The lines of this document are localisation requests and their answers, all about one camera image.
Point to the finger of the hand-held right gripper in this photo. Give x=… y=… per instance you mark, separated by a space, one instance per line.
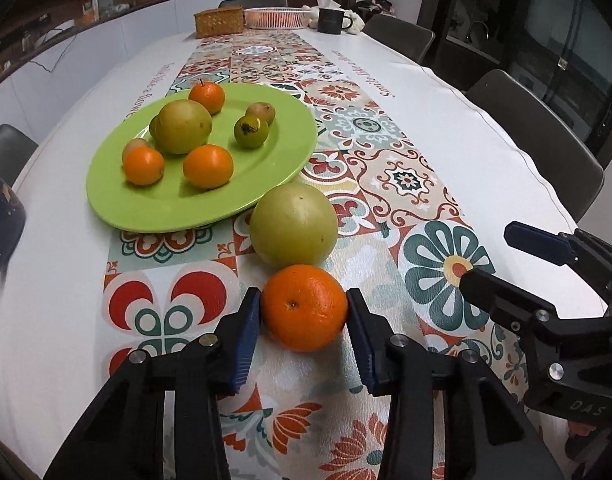
x=506 y=300
x=536 y=242

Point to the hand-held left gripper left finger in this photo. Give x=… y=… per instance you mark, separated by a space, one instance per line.
x=246 y=332

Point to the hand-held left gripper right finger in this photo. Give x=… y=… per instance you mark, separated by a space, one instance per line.
x=362 y=342

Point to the green plate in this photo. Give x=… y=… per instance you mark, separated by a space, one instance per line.
x=151 y=205

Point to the small green persimmon with calyx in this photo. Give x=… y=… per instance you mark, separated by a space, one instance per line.
x=251 y=132

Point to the large yellow scarred fruit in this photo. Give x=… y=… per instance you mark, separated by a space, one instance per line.
x=183 y=127

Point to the brown longan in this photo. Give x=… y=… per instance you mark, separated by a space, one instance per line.
x=262 y=110
x=131 y=147

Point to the orange with stem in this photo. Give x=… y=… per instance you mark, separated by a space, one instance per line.
x=206 y=98

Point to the grey chair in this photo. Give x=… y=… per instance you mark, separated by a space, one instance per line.
x=536 y=135
x=6 y=145
x=401 y=35
x=256 y=2

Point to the large green round fruit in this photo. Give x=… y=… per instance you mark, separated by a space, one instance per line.
x=292 y=225

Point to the patterned table runner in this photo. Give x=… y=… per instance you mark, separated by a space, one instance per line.
x=376 y=170

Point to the glass sliding door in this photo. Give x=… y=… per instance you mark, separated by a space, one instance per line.
x=576 y=50

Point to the metal faucet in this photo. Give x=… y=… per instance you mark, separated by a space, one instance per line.
x=478 y=30

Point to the navy blue mug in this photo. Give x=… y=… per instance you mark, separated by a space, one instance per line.
x=1 y=225

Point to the white crumpled cloth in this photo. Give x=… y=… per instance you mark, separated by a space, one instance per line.
x=357 y=21

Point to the pile of dark clothes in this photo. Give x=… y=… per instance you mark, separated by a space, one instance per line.
x=373 y=4

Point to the black mug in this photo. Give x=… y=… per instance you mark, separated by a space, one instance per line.
x=331 y=21

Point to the woven wicker basket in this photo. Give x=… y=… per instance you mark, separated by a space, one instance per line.
x=218 y=22

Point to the pink plastic basket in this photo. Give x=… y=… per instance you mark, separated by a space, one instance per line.
x=276 y=19

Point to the white tissue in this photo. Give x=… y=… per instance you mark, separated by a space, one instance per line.
x=328 y=2

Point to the white lower counter cabinet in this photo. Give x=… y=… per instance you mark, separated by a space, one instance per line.
x=136 y=25

